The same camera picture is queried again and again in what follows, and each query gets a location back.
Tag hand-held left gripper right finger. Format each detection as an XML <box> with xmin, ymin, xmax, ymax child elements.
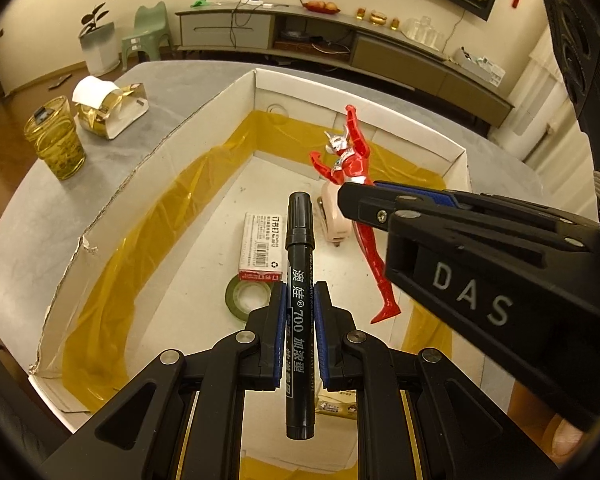
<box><xmin>314</xmin><ymin>281</ymin><xmax>551</xmax><ymax>480</ymax></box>

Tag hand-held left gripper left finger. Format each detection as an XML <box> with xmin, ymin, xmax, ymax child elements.
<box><xmin>45</xmin><ymin>282</ymin><xmax>288</xmax><ymax>480</ymax></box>

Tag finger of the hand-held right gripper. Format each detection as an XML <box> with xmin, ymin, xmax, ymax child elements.
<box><xmin>375</xmin><ymin>181</ymin><xmax>600</xmax><ymax>228</ymax></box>
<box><xmin>337</xmin><ymin>182</ymin><xmax>600</xmax><ymax>250</ymax></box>

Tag red action figure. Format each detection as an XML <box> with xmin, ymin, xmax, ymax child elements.
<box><xmin>309</xmin><ymin>105</ymin><xmax>402</xmax><ymax>325</ymax></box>

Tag black marker pen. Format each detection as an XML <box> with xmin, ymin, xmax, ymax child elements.
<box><xmin>285</xmin><ymin>191</ymin><xmax>317</xmax><ymax>441</ymax></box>

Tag white cardboard box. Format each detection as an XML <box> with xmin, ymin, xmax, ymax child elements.
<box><xmin>27</xmin><ymin>67</ymin><xmax>471</xmax><ymax>472</ymax></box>

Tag person's right hand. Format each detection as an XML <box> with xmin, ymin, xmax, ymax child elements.
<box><xmin>510</xmin><ymin>377</ymin><xmax>600</xmax><ymax>463</ymax></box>

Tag pink stapler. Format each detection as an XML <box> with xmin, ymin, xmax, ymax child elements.
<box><xmin>321</xmin><ymin>182</ymin><xmax>354</xmax><ymax>247</ymax></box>

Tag green tape roll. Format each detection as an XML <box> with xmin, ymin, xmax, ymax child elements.
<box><xmin>225</xmin><ymin>277</ymin><xmax>274</xmax><ymax>322</ymax></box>

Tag small beige packet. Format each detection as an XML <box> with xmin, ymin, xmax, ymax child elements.
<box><xmin>316</xmin><ymin>390</ymin><xmax>358</xmax><ymax>416</ymax></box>

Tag red and white staples box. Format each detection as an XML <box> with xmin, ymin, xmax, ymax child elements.
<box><xmin>237</xmin><ymin>211</ymin><xmax>284</xmax><ymax>282</ymax></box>

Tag white tissue box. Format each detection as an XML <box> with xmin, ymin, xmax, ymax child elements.
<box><xmin>454</xmin><ymin>47</ymin><xmax>506</xmax><ymax>84</ymax></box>

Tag cluster of clear glasses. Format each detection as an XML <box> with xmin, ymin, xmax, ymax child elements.
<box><xmin>404</xmin><ymin>16</ymin><xmax>447</xmax><ymax>51</ymax></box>

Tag yellow plastic film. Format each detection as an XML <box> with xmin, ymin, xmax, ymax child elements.
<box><xmin>62</xmin><ymin>110</ymin><xmax>456</xmax><ymax>471</ymax></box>

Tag long grey tv cabinet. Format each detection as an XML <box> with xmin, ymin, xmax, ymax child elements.
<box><xmin>174</xmin><ymin>2</ymin><xmax>514</xmax><ymax>133</ymax></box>

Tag gold and white paper box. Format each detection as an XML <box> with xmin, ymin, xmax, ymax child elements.
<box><xmin>72</xmin><ymin>76</ymin><xmax>150</xmax><ymax>139</ymax></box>

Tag green plastic stool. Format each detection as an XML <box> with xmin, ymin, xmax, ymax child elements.
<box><xmin>120</xmin><ymin>2</ymin><xmax>174</xmax><ymax>70</ymax></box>

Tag yellow glass cup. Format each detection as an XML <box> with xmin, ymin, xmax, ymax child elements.
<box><xmin>23</xmin><ymin>96</ymin><xmax>87</xmax><ymax>182</ymax></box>

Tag white planter with plant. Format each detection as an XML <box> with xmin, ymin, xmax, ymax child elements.
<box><xmin>77</xmin><ymin>2</ymin><xmax>121</xmax><ymax>75</ymax></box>

